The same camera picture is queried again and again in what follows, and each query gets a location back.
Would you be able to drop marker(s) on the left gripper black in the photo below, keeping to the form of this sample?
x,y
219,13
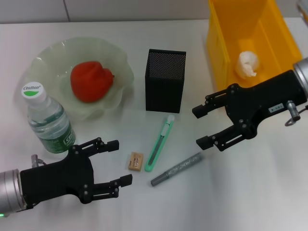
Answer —
x,y
55,180

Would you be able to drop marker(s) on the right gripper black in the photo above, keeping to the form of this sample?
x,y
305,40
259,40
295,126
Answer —
x,y
260,101

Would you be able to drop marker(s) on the green utility knife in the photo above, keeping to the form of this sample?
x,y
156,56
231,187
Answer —
x,y
160,142

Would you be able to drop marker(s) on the white paper ball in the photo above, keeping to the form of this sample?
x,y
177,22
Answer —
x,y
247,63

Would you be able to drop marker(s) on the clear green-label water bottle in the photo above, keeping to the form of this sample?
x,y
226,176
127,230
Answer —
x,y
48,120

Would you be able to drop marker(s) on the tan eraser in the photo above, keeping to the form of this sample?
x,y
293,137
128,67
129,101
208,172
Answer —
x,y
136,161

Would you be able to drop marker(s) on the grey marker pen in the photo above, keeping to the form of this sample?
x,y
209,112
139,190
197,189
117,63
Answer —
x,y
175,169

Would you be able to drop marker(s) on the black mesh pen holder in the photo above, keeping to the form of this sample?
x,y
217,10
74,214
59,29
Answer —
x,y
163,91

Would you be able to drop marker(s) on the green glass fruit plate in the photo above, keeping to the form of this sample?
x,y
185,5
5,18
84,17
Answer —
x,y
120,67

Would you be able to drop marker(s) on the yellow plastic bin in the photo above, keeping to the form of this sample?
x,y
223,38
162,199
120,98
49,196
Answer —
x,y
269,36

